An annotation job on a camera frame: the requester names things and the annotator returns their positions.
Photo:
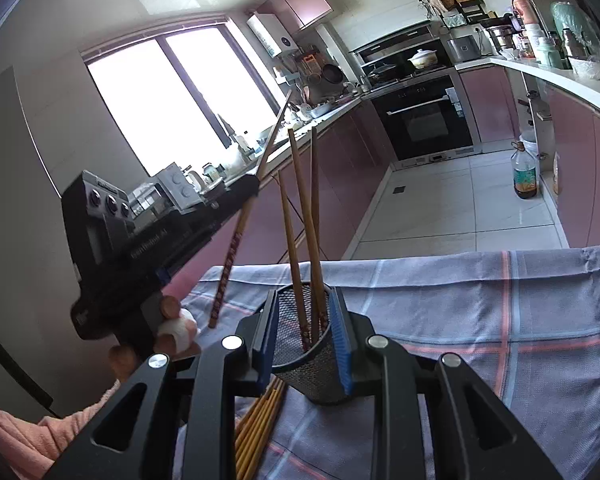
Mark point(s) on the black mesh utensil holder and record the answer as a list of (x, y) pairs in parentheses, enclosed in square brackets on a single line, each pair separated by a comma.
[(305, 375)]

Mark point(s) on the pink wall cabinet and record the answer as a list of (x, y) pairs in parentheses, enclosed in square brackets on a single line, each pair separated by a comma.
[(305, 2)]

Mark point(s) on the white bowl under plastic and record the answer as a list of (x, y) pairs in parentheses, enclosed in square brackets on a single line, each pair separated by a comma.
[(590, 67)]

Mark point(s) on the white microwave oven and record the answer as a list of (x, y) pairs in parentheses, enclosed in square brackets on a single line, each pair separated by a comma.
[(180, 187)]

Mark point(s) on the white casserole pot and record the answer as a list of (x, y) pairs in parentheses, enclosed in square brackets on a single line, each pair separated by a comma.
[(422, 59)]

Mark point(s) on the steel stock pot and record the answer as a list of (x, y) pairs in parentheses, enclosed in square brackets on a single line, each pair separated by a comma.
[(501, 37)]

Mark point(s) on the pink kitchen base cabinets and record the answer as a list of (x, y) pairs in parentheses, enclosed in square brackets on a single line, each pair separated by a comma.
[(340, 160)]

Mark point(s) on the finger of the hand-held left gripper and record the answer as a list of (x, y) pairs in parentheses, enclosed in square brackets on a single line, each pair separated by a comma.
[(230, 200)]

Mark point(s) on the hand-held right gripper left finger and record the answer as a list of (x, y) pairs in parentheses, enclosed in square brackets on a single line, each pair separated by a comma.
[(267, 350)]

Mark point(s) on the silver rice cooker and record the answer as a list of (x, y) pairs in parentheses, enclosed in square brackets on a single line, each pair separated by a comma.
[(465, 49)]

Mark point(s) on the hanging frying pan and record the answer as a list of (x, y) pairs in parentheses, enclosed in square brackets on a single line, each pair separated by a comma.
[(333, 74)]

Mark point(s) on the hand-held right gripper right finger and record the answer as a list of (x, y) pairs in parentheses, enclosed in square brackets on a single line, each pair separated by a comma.
[(341, 345)]

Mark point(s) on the green appliance under plastic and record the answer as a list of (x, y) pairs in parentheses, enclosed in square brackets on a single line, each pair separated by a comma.
[(580, 27)]

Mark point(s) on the white wall water heater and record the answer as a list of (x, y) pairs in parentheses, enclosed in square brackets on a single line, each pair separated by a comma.
[(272, 35)]

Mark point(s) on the person's left hand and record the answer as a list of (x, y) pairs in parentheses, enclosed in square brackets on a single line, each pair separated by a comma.
[(175, 330)]

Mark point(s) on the copper pink thermos jug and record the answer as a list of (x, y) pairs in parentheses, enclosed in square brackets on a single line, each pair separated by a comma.
[(525, 10)]

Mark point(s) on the blue checked tablecloth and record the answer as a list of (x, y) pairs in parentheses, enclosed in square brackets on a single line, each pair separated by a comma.
[(480, 320)]

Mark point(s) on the white bucket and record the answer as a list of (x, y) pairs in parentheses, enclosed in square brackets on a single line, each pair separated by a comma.
[(529, 135)]

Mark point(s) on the steel range hood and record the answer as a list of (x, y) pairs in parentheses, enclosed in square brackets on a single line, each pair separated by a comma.
[(395, 42)]

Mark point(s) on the black wok with lid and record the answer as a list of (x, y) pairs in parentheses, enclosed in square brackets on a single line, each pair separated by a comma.
[(382, 72)]

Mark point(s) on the kitchen window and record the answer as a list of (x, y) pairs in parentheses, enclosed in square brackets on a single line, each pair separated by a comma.
[(155, 100)]

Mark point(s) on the plastic oil bottle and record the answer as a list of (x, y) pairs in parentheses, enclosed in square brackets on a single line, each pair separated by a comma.
[(525, 175)]

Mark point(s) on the black built-in oven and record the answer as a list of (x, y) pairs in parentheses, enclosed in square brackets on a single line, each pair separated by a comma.
[(420, 120)]

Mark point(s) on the black wall rack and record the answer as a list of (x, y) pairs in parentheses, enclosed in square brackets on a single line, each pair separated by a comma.
[(462, 15)]

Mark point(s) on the person's left forearm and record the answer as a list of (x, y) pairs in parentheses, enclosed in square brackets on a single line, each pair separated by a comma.
[(20, 435)]

